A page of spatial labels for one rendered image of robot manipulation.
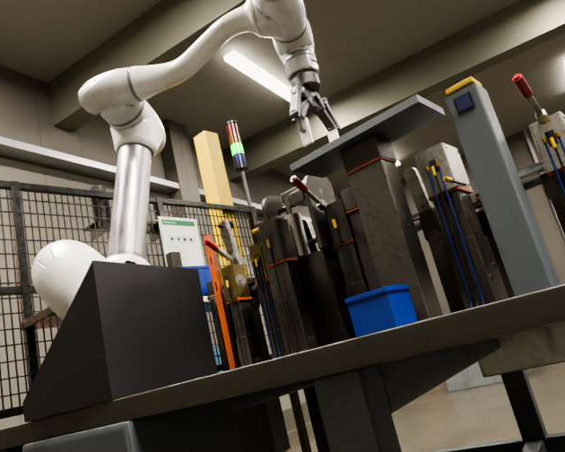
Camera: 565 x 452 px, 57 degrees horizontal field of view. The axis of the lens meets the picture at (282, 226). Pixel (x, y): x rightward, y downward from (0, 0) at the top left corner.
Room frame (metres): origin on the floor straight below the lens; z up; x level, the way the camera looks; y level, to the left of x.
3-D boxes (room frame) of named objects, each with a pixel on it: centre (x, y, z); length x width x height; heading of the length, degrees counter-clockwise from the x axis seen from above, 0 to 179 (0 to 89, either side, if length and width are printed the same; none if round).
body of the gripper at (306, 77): (1.25, -0.15, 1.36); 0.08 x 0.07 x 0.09; 144
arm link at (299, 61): (1.25, -0.15, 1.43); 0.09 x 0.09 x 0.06
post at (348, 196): (1.36, -0.21, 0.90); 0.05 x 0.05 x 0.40; 52
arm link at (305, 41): (1.24, -0.15, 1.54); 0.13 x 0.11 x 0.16; 170
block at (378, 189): (1.18, -0.24, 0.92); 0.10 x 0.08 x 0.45; 52
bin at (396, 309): (1.11, -0.16, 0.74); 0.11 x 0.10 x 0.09; 52
